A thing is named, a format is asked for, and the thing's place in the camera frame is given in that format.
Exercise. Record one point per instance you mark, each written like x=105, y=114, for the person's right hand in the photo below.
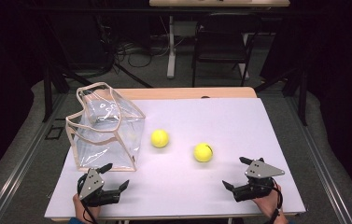
x=268, y=203

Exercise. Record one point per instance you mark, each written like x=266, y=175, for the black curtain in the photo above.
x=2, y=93
x=344, y=77

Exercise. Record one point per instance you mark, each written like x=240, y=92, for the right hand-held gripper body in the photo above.
x=257, y=183

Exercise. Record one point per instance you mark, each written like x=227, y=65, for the person's left hand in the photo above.
x=83, y=211

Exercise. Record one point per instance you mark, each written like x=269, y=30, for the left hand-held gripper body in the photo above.
x=91, y=186

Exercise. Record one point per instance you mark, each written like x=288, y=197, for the metal floor rail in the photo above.
x=329, y=180
x=21, y=165

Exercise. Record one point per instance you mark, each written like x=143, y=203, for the transparent bag with beige trim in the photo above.
x=102, y=146

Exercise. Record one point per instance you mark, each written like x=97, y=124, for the desk with white legs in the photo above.
x=171, y=46

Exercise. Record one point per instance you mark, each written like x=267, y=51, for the wooden table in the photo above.
x=180, y=92

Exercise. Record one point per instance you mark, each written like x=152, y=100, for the black chair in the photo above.
x=222, y=46

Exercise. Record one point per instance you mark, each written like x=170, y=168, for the yellow tennis ball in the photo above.
x=203, y=152
x=159, y=138

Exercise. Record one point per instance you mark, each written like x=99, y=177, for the black metal stand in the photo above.
x=303, y=102
x=47, y=99

